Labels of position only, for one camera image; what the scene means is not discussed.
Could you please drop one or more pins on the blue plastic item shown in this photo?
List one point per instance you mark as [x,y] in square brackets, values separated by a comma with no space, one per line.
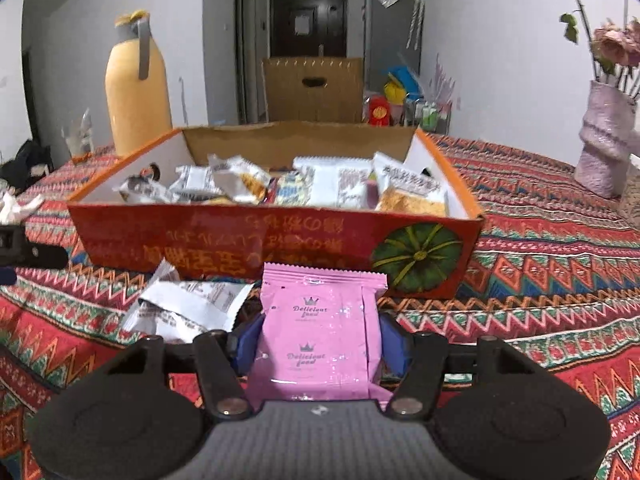
[402,77]

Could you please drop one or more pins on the yellow thermos jug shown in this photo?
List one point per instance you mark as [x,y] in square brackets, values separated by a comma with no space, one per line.
[135,100]

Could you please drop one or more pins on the pink textured vase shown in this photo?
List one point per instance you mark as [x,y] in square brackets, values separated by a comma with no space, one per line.
[600,150]

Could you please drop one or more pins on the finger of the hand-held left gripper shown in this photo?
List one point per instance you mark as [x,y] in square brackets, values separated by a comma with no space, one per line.
[6,276]
[35,257]

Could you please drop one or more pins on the clear plastic container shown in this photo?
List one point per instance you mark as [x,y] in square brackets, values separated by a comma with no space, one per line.
[632,195]

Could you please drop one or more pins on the red gift box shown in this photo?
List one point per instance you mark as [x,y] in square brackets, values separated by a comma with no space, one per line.
[378,111]

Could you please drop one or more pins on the white cloth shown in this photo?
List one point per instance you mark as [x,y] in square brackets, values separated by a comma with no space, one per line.
[17,207]

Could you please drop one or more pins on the crumpled white snack packet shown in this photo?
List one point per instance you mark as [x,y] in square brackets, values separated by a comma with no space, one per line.
[165,322]
[210,295]

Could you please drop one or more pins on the orange cardboard box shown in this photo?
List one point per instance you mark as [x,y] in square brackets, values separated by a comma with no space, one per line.
[250,240]

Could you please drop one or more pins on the drinking glass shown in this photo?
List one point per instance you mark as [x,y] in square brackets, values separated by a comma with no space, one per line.
[79,142]

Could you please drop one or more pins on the black bag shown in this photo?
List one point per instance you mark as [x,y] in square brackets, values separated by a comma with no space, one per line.
[27,165]

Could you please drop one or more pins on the pile of white packets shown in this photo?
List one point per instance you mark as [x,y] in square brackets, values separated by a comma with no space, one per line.
[325,180]

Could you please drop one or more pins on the grey refrigerator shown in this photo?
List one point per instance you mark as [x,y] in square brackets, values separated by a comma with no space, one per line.
[395,35]

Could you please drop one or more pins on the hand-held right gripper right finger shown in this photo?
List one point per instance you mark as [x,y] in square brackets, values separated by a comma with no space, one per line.
[394,341]

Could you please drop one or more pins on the white folded umbrella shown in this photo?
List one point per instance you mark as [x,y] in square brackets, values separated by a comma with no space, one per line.
[414,20]

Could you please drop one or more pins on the pink feather decoration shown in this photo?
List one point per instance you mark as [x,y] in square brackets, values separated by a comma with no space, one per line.
[443,85]

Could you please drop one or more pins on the dried pink roses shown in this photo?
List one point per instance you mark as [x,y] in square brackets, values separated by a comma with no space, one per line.
[612,42]

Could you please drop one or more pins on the grey interior door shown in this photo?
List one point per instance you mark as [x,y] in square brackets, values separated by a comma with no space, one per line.
[246,60]

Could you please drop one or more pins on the yellow plastic item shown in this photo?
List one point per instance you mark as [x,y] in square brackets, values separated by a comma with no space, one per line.
[395,93]

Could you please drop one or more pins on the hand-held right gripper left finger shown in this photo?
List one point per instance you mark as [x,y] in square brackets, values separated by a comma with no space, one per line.
[245,346]

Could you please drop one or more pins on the dark entrance door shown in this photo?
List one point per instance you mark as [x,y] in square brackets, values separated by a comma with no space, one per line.
[310,20]

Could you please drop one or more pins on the pink snack packet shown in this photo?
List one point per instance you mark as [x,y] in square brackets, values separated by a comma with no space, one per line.
[310,320]

